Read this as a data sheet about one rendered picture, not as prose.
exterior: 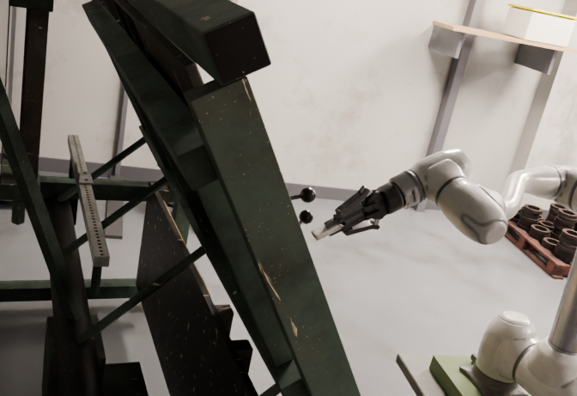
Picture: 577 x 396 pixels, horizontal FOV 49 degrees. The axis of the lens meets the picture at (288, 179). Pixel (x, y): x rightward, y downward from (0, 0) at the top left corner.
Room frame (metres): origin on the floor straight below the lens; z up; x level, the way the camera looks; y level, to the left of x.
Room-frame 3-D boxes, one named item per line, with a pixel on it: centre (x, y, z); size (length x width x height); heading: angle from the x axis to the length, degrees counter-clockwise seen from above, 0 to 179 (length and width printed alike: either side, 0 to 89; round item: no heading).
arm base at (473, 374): (1.95, -0.85, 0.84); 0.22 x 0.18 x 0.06; 22
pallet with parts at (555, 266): (5.54, -2.56, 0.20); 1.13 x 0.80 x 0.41; 17
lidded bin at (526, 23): (5.73, -1.84, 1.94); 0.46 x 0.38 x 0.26; 107
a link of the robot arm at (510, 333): (1.93, -0.86, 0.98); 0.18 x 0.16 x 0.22; 35
